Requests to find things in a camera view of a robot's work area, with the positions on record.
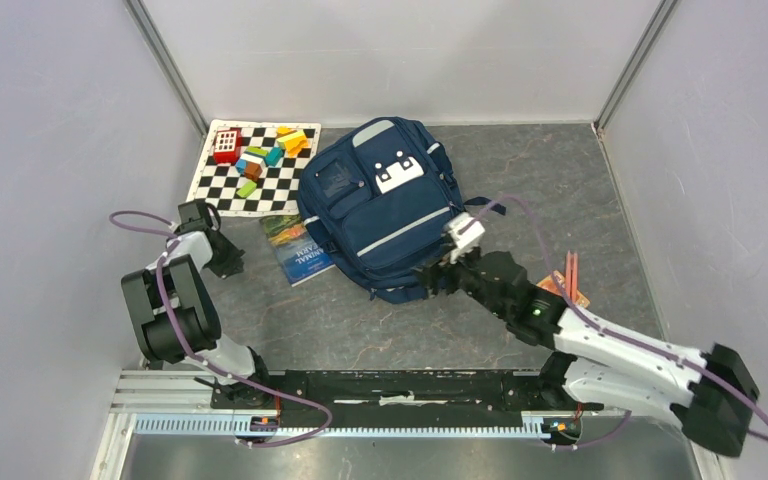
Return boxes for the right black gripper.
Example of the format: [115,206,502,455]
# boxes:
[409,240,508,320]

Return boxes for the navy blue student backpack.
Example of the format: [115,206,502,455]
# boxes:
[297,116,490,304]

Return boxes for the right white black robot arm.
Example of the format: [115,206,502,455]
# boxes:
[415,251,760,458]

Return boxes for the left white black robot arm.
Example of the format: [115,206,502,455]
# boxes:
[121,200,274,408]

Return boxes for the green toy block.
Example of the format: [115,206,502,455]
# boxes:
[235,178,257,199]

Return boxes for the orange spiral notepad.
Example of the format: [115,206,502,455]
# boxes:
[537,270,590,308]

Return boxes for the black white checkered mat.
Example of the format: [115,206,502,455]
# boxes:
[186,119,322,217]

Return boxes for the blue brown toy blocks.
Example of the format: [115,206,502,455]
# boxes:
[235,146,284,181]

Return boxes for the red pencil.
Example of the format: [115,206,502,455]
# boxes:
[564,251,579,304]

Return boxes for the red grid toy block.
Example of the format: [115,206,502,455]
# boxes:
[213,128,243,165]

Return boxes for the yellow orange toy blocks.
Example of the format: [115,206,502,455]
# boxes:
[275,126,309,158]

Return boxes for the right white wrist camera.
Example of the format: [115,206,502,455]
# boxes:
[443,212,485,264]

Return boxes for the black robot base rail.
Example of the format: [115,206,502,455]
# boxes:
[210,369,604,429]

